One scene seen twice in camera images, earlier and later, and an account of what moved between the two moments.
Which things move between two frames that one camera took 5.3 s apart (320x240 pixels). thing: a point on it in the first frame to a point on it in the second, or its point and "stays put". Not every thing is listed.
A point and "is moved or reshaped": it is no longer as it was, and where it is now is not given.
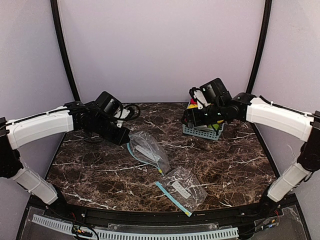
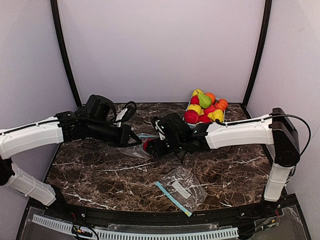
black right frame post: x=267 y=15 stays put
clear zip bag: x=144 y=147 is moved or reshaped
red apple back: x=192 y=101 stays put
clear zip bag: x=183 y=187 stays put
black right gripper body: x=191 y=119 to x=155 y=149
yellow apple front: x=192 y=106 stays put
